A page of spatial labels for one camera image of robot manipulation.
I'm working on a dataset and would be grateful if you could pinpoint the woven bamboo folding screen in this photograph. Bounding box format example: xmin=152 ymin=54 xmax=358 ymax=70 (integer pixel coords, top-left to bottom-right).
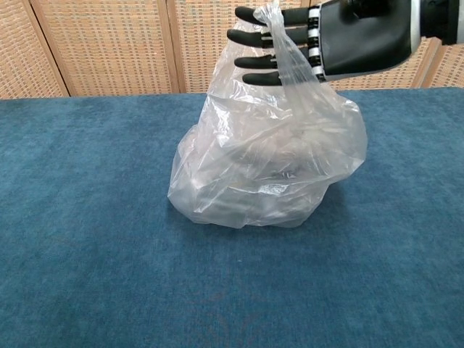
xmin=0 ymin=0 xmax=464 ymax=99

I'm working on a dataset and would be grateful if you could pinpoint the clear plastic bag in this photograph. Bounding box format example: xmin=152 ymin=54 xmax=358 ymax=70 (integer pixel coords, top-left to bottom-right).
xmin=167 ymin=1 xmax=369 ymax=231

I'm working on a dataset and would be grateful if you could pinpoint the blue carpet table mat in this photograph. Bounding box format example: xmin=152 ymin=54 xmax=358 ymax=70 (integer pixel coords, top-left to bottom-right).
xmin=0 ymin=88 xmax=464 ymax=348

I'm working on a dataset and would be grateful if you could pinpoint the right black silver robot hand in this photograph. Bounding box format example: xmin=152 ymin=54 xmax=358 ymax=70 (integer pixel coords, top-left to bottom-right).
xmin=227 ymin=0 xmax=427 ymax=87

